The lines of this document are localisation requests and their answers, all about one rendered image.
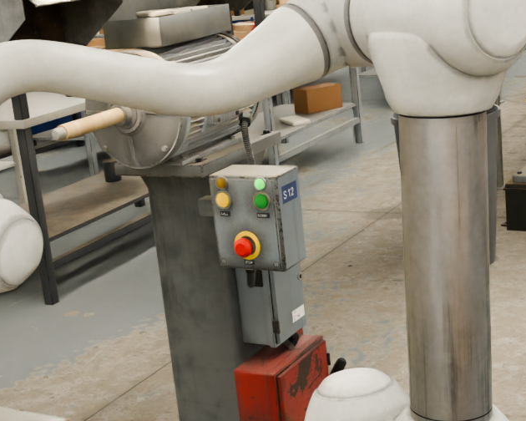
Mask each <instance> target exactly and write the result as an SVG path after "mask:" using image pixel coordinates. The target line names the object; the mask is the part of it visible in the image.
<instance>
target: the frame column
mask: <svg viewBox="0 0 526 421"><path fill-rule="evenodd" d="M212 174H214V173H212ZM212 174H210V175H212ZM210 175H207V176H205V177H203V178H195V177H159V176H140V177H141V178H142V180H143V181H144V183H145V184H146V186H147V188H148V192H149V203H150V209H151V216H152V222H153V228H154V240H155V247H156V253H157V259H158V266H159V277H160V284H161V290H162V296H163V303H164V314H165V321H166V327H167V333H168V339H169V351H170V357H171V363H172V370H173V376H174V388H175V394H176V401H177V407H178V413H179V420H180V421H240V415H239V408H238V401H237V394H236V386H235V374H234V370H235V369H236V368H237V367H239V366H240V365H241V364H242V363H243V362H245V361H246V360H247V359H249V358H250V357H251V356H253V355H254V354H255V353H257V352H258V351H260V350H261V349H262V348H263V347H264V346H265V345H262V344H255V343H248V342H244V341H243V334H242V326H241V320H240V306H239V298H238V291H237V284H236V276H235V268H229V267H221V266H220V263H219V256H218V249H217V242H216V234H215V222H214V217H213V216H201V215H200V212H199V205H198V199H199V198H202V197H204V196H206V195H211V193H210V180H209V176H210Z"/></svg>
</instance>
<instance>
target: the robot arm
mask: <svg viewBox="0 0 526 421"><path fill-rule="evenodd" d="M525 49H526V0H289V1H288V2H286V3H284V4H283V5H282V6H280V7H279V8H277V9H276V10H275V11H274V12H273V13H272V14H271V15H269V16H268V17H267V18H266V19H265V20H264V21H263V22H262V23H261V24H260V25H258V26H257V27H256V28H255V29H254V30H253V31H252V32H250V33H249V34H248V35H247V36H245V37H244V38H243V39H242V40H241V41H239V42H238V43H237V44H236V45H235V46H234V47H233V48H231V49H230V50H229V51H227V52H226V53H224V54H222V55H220V56H219V57H218V58H215V59H212V60H210V61H207V62H203V63H174V62H168V61H164V60H158V59H153V58H146V57H140V56H136V55H131V54H126V53H118V52H113V51H108V50H103V49H99V48H90V47H85V46H81V45H76V44H71V43H61V42H55V41H47V40H34V39H27V40H16V41H9V42H3V43H0V105H1V104H2V103H4V102H5V101H7V100H8V99H10V98H12V97H15V96H17V95H20V94H25V93H30V92H47V93H55V94H63V95H68V96H73V97H77V98H81V99H89V100H93V101H98V102H103V103H107V104H115V105H119V106H124V107H128V108H132V109H140V110H144V111H149V112H154V113H158V114H167V115H173V116H182V117H205V116H213V115H218V114H225V113H229V112H232V111H235V110H237V109H242V108H244V107H247V106H249V105H252V104H255V103H257V102H260V101H261V100H264V99H267V98H269V97H272V96H274V95H277V94H280V93H283V92H285V91H287V90H289V89H293V88H296V87H299V86H302V85H304V84H308V83H311V82H314V81H316V80H318V79H320V78H322V77H324V76H326V75H328V74H331V73H333V72H335V71H337V70H339V69H341V68H345V67H346V66H349V67H351V68H360V67H375V70H376V71H377V75H378V78H379V80H380V82H381V85H382V88H383V91H384V95H385V98H386V101H387V102H388V104H389V106H390V107H391V109H392V111H393V112H394V113H396V114H398V125H399V146H400V167H401V188H402V229H403V250H404V272H405V293H406V314H407V355H408V377H409V395H408V394H407V392H406V391H405V390H404V389H403V387H402V386H401V385H400V384H399V383H398V382H397V381H396V380H395V379H394V378H392V377H390V376H389V375H386V374H385V373H384V372H382V371H380V370H377V369H374V368H350V369H346V370H342V371H339V372H336V373H333V374H331V375H329V376H328V377H326V378H325V379H324V380H323V381H322V382H321V384H320V386H319V387H318V388H317V389H316V390H315V391H314V393H313V394H312V396H311V400H310V402H309V405H308V408H307V410H306V416H305V421H509V420H508V419H507V417H506V416H505V415H504V414H503V413H502V412H501V411H500V410H499V409H498V408H497V407H496V406H495V405H493V389H492V348H491V307H490V266H489V225H488V144H487V110H488V109H491V108H492V107H493V105H494V103H495V101H496V99H497V97H498V95H499V92H500V87H501V84H502V82H503V78H504V75H505V74H506V71H507V69H508V68H510V67H511V66H512V65H513V64H514V63H515V62H516V61H517V60H518V59H519V57H520V56H521V55H522V53H523V51H524V50H525ZM42 255H43V233H42V231H41V228H40V226H39V224H38V223H37V222H36V221H35V220H34V219H33V218H32V217H31V216H30V215H29V214H28V213H27V212H26V211H25V210H24V209H22V208H21V207H20V206H18V205H16V204H15V203H13V202H12V201H10V200H6V199H3V196H2V195H1V194H0V293H2V292H8V291H11V290H14V289H16V288H17V287H18V286H19V285H20V284H22V283H23V282H24V281H25V280H27V279H28V278H29V277H30V276H31V275H32V274H33V272H34V271H35V270H36V269H37V267H38V265H39V263H40V261H41V259H42Z"/></svg>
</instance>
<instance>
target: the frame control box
mask: <svg viewBox="0 0 526 421"><path fill-rule="evenodd" d="M220 175H222V176H224V177H225V178H226V179H227V181H228V186H227V188H226V189H225V190H220V189H218V188H217V186H216V184H215V180H216V178H217V177H218V176H220ZM258 176H260V177H263V178H264V179H265V180H266V189H265V190H263V191H259V190H257V189H256V188H255V187H254V179H255V178H256V177H258ZM209 180H210V193H211V200H212V207H213V215H214V222H215V234H216V242H217V249H218V256H219V263H220V266H221V267H229V268H240V269H245V272H246V273H247V286H248V287H249V288H253V287H254V285H255V270H263V271H287V270H289V269H290V268H292V267H293V266H294V265H296V264H297V263H299V262H300V261H302V260H304V259H305V258H306V246H305V237H304V229H303V220H302V212H301V195H300V186H299V178H298V169H297V166H294V165H231V166H229V167H227V168H224V169H223V170H220V171H217V172H215V173H214V174H212V175H210V176H209ZM219 193H225V194H227V195H228V197H229V200H230V203H229V205H228V206H226V207H221V206H219V205H218V203H217V201H216V197H217V195H218V194H219ZM259 194H262V195H264V196H265V197H266V198H267V200H268V205H267V207H266V208H264V209H260V208H258V207H257V206H256V205H255V197H256V196H257V195H259ZM240 238H245V239H247V240H248V241H250V243H251V245H252V247H253V251H252V253H251V255H250V256H248V257H246V258H243V257H240V256H238V255H237V254H236V253H235V249H234V244H235V242H236V241H237V240H239V239H240Z"/></svg>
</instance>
